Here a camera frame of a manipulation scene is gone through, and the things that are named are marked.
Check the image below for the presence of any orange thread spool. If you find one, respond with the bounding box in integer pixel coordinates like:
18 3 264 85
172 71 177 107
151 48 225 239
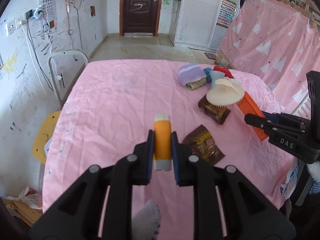
153 114 172 171

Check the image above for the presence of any pink tree-print curtain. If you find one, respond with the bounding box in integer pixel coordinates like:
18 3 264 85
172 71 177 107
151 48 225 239
220 0 319 113

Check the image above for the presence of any white plastic bag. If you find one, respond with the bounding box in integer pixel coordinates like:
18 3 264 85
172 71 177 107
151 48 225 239
4 186 43 210

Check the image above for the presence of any pink bed sheet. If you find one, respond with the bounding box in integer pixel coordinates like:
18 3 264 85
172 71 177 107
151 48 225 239
42 58 301 240

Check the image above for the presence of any grey knit gloved hand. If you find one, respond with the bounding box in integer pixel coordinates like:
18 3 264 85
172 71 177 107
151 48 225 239
132 199 161 240

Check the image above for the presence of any cream round brush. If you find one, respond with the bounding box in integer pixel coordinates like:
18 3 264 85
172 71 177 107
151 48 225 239
206 78 245 107

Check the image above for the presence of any white gloved right hand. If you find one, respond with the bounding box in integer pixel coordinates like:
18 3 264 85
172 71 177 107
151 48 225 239
307 160 320 194

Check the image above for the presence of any orange box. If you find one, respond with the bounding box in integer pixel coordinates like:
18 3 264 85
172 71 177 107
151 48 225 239
235 91 270 143

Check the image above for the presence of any white wall power strip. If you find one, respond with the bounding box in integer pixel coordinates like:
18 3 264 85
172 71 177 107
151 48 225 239
5 6 44 36

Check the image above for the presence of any red striped sock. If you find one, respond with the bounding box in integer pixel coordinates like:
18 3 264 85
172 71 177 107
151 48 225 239
213 66 234 79

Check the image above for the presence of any colourful wall chart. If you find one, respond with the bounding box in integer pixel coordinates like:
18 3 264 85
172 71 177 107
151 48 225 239
216 0 237 28

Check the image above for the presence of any white louvered wardrobe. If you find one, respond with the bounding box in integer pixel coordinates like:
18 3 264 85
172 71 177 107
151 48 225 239
170 0 240 51

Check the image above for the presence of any eye chart poster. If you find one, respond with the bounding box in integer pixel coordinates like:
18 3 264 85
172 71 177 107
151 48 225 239
39 0 57 30

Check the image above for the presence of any yellow stool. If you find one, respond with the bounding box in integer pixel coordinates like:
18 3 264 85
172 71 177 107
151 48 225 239
32 111 61 164

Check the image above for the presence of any small brown floor mat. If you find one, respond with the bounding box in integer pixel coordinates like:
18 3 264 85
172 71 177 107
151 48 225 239
204 52 216 60

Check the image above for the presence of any blue knit sock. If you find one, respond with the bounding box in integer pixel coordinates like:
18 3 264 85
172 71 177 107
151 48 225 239
203 68 212 83

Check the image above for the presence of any brown snack wrapper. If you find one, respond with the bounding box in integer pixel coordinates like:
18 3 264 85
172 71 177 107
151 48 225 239
198 96 231 125
182 125 225 166

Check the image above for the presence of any white metal chair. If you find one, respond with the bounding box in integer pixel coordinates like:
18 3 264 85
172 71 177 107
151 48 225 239
290 94 313 206

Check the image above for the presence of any dark brown door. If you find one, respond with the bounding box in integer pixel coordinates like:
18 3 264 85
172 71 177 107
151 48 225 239
119 0 162 36

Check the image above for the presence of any purple knit sock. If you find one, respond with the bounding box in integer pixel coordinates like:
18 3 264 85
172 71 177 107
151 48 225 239
178 63 206 86

